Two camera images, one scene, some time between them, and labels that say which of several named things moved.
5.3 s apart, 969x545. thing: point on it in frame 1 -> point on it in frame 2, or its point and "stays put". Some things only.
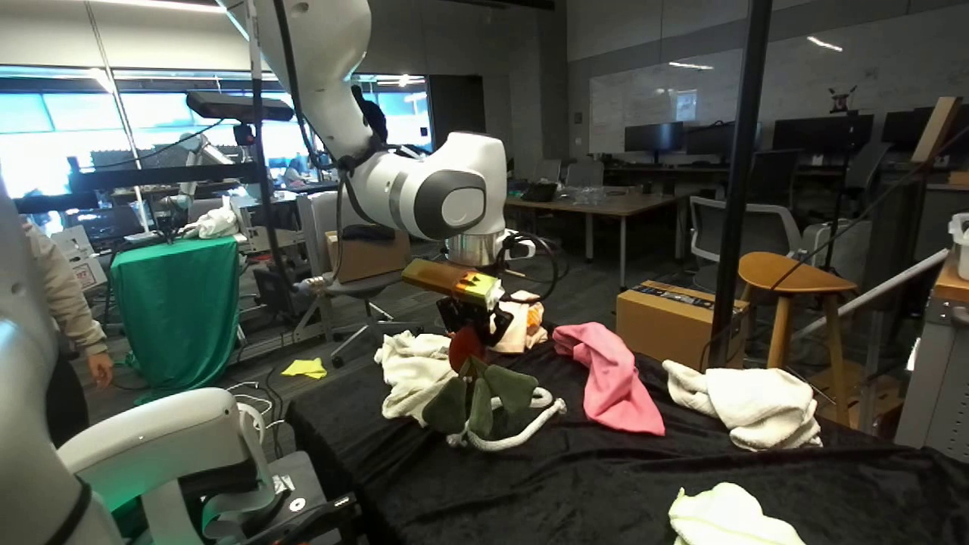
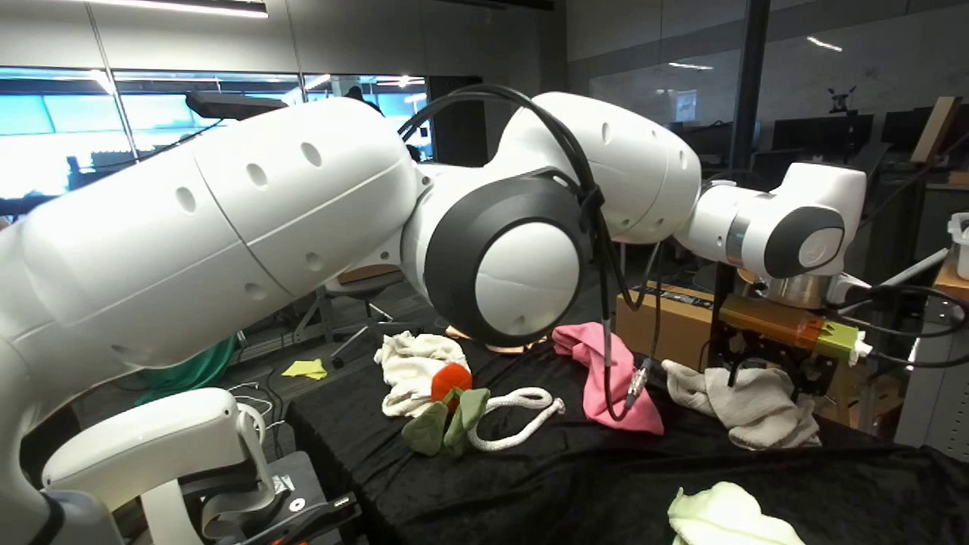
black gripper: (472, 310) -> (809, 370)
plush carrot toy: (486, 399) -> (450, 415)
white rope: (464, 437) stays put
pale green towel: (729, 514) stays put
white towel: (760, 406) stays put
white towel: (413, 368) stays put
